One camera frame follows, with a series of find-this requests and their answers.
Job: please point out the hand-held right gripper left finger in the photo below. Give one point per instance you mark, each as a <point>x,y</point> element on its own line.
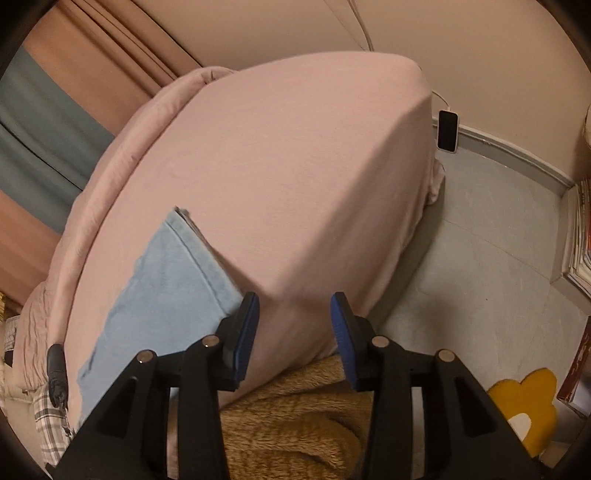
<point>244,337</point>

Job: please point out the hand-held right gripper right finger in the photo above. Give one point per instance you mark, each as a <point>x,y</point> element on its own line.
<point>340,332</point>

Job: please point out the plaid cloth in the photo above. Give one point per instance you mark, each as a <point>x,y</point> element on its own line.
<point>53,424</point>

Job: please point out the dark grey folded cloth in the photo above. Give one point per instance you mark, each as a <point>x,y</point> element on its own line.
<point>56,374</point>

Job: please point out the stack of books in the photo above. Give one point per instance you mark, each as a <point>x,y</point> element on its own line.
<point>579,235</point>

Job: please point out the reddish box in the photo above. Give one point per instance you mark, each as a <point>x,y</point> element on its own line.
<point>577,369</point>

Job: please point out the light blue denim pants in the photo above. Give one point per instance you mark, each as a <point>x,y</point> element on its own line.
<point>157,295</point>

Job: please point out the white-framed phone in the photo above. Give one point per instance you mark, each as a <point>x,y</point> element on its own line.
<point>447,131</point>

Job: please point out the pink duvet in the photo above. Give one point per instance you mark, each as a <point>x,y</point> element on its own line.
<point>115,152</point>

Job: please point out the yellow flower rug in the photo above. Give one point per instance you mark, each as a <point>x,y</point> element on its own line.
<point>531,401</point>

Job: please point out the teal curtain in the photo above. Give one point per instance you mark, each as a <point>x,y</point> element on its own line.
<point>41,120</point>

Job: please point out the pink bed blanket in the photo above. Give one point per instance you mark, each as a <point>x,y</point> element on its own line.
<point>295,184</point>

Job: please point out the brown fuzzy cloth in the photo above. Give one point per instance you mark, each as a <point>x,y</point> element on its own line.
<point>286,415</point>

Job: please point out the pink curtain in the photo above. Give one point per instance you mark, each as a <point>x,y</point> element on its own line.
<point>23,249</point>
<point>106,41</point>

